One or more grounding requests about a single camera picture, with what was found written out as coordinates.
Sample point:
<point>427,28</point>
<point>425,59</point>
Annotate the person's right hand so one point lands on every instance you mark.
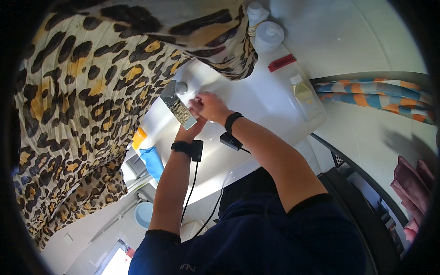
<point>213,108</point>

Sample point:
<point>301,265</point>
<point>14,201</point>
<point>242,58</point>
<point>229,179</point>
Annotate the person's left hand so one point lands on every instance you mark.
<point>187,132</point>

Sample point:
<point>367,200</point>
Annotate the person's right fingers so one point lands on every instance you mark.
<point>197,102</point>

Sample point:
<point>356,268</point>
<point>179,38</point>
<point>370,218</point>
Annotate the chrome faucet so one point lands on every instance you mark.
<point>178,108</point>

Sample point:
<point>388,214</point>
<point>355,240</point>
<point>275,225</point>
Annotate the black wrist band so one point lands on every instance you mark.
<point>229,137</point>
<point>192,149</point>

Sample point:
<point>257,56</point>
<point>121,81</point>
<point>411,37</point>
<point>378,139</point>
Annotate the white wash basin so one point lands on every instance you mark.
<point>261,103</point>

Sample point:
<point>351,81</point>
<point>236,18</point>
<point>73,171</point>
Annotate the orange bottle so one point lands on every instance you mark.
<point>139,138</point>

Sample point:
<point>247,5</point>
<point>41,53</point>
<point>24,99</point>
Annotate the blue rubber glove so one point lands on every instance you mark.
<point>153,163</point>

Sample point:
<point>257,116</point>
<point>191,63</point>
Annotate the red flat item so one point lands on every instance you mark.
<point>282,63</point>

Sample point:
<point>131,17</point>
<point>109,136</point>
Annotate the white round pump bottle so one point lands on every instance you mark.
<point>268,37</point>

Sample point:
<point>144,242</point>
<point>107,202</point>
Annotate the white tall bottle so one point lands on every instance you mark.
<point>256,15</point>

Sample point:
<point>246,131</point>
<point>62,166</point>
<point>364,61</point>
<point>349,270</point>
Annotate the clear bottle yellowish liquid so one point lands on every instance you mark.
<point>305,98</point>

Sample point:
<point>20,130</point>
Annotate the light blue bowl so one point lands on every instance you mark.
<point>143,215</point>

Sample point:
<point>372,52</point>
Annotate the person's body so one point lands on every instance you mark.
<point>261,237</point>

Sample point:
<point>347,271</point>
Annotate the black white checkered item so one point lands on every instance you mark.
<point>338,160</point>

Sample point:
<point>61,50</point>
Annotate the window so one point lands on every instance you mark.
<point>117,263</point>

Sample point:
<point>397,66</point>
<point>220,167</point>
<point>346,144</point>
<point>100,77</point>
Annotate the orange blue striped towel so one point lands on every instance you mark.
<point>378,98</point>

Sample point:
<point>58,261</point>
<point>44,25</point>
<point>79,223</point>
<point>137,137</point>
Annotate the black shelf rack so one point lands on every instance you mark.
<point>364,192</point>

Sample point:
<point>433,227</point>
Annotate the maroon towel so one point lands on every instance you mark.
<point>410,185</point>

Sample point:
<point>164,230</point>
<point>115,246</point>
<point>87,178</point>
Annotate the pink item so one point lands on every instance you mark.
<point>410,231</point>

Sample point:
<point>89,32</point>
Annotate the dark towel rail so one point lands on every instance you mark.
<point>371,75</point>

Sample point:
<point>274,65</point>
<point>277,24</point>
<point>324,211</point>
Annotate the white wall switch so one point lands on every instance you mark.
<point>68,239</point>

